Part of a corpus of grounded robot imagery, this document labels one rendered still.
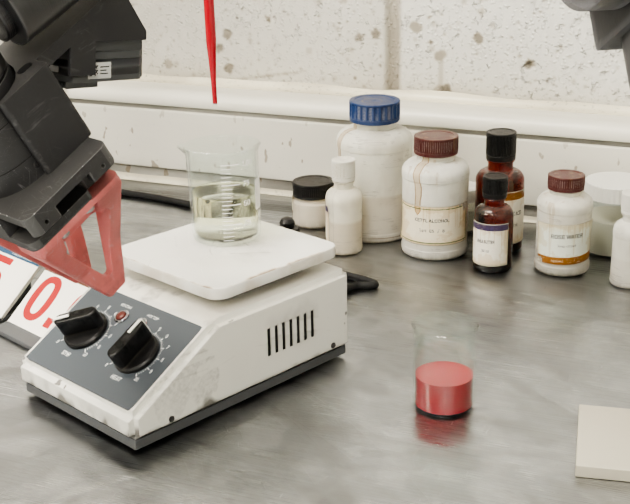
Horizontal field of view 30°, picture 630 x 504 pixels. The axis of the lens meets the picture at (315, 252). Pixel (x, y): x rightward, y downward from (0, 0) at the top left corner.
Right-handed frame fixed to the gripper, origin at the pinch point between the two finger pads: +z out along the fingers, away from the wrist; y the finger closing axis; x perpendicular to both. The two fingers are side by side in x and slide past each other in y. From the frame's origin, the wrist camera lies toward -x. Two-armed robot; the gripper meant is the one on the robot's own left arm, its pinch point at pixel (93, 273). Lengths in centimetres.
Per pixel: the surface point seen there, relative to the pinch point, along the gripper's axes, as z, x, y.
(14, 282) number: 11.5, -2.3, 22.9
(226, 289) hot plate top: 6.3, -5.6, -3.2
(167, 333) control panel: 7.0, -1.4, -0.9
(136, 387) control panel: 7.0, 2.9, -2.1
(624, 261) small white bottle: 29.6, -33.7, -11.7
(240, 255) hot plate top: 8.4, -9.7, 0.6
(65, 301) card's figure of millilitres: 11.4, -2.5, 15.9
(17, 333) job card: 11.6, 1.5, 17.8
